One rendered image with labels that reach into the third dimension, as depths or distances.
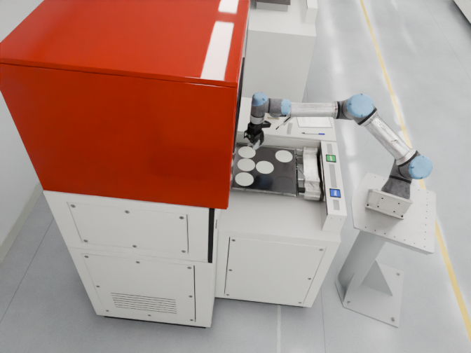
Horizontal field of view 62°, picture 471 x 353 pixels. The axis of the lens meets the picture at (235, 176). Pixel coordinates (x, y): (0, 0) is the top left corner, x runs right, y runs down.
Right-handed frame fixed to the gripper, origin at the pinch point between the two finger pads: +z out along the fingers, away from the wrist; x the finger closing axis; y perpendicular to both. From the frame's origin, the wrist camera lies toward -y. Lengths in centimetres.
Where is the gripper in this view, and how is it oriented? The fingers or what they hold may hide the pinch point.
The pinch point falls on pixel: (255, 147)
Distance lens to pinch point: 220.0
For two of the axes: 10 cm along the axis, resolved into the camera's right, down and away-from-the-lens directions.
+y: -6.7, 5.1, -5.4
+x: 7.4, 5.1, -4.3
